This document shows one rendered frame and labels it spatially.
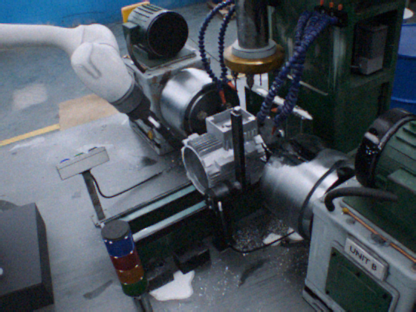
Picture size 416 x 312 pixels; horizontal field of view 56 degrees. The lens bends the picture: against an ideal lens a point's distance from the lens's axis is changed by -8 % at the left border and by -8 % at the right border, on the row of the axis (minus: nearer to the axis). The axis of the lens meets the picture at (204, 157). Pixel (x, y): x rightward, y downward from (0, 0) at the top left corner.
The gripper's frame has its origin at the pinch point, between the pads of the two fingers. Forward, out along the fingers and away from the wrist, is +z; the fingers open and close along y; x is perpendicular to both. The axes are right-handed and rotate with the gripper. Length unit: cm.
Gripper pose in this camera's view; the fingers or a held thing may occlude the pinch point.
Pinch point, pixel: (174, 142)
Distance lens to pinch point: 125.8
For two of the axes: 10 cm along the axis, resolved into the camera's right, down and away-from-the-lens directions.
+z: 5.1, 5.1, 6.9
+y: -5.2, -4.5, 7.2
